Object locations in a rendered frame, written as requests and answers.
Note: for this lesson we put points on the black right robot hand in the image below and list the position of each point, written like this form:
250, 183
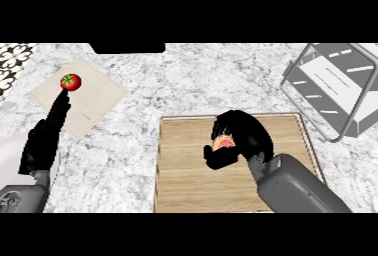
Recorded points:
251, 130

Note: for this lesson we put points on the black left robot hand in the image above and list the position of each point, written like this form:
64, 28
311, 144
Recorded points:
43, 143

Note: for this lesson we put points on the pink frosted cupcake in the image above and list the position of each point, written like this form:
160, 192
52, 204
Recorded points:
223, 143

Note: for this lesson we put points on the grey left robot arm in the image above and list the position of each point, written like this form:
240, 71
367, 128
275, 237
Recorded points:
24, 193

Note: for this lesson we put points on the wooden tray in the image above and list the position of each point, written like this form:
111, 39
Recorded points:
197, 180

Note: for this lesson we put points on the red tomato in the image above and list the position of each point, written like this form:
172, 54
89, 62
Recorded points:
71, 82

